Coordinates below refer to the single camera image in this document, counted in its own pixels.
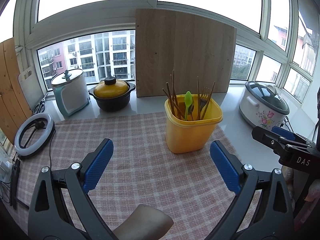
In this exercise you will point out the metal fork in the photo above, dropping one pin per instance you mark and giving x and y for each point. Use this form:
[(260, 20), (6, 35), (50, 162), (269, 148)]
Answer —
[(203, 97)]

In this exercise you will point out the brown chopstick red tip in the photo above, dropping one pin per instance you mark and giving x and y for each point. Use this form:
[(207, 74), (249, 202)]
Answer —
[(198, 99)]

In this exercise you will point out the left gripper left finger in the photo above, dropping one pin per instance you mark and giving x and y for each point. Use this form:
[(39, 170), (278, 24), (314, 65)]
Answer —
[(48, 215)]

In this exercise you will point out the yellow plastic container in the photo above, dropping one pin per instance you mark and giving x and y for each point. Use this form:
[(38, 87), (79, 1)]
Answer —
[(190, 135)]

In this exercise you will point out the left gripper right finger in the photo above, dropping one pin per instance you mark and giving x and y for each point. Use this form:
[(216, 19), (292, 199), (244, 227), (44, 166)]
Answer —
[(273, 215)]

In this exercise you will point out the pink plaid cloth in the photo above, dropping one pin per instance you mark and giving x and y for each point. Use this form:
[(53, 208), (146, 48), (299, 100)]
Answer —
[(142, 170)]

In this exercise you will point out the white ring light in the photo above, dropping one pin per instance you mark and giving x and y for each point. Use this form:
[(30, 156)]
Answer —
[(33, 135)]

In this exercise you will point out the green plastic spoon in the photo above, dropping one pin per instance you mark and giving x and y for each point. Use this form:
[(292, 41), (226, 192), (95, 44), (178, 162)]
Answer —
[(189, 103)]

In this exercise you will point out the wooden slat panel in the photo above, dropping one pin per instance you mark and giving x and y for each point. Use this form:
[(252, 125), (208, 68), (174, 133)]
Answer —
[(14, 109)]

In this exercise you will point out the wooden board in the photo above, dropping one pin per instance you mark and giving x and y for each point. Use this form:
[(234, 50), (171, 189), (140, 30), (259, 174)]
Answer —
[(197, 50)]

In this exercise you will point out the brown curved object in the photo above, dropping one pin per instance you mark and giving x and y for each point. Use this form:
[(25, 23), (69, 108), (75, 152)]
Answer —
[(144, 223)]

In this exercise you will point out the white cutting board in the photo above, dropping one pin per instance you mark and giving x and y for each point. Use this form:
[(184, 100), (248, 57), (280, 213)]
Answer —
[(30, 86)]

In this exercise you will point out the brown chopstick horizontal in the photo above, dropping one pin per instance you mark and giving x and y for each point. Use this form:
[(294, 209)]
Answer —
[(179, 114)]

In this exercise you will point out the teal white rice cooker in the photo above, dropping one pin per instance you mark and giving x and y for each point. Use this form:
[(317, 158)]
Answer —
[(70, 90)]

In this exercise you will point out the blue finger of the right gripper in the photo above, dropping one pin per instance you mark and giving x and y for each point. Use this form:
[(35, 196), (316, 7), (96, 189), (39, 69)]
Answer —
[(283, 133), (277, 143)]

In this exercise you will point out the right hand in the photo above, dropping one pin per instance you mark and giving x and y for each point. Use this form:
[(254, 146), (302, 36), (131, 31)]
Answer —
[(288, 176)]

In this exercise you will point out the black tripod handle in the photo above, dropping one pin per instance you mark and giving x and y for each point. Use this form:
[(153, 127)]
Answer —
[(13, 200)]

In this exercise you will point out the floral white slow cooker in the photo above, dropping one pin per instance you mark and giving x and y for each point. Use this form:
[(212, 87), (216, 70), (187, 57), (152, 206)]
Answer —
[(262, 106)]

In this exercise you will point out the yellow lid black pot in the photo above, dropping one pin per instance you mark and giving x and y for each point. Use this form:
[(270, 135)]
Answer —
[(112, 94)]

